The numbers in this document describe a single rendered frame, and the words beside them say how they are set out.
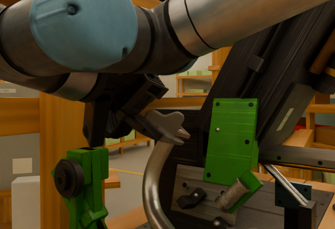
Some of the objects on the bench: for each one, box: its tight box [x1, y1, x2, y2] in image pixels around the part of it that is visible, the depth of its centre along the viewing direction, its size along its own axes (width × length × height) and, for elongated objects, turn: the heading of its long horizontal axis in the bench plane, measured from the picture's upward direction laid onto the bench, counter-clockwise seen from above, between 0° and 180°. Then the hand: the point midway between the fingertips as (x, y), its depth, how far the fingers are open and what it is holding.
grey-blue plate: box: [275, 179, 312, 229], centre depth 80 cm, size 10×2×14 cm
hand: (161, 116), depth 56 cm, fingers open, 14 cm apart
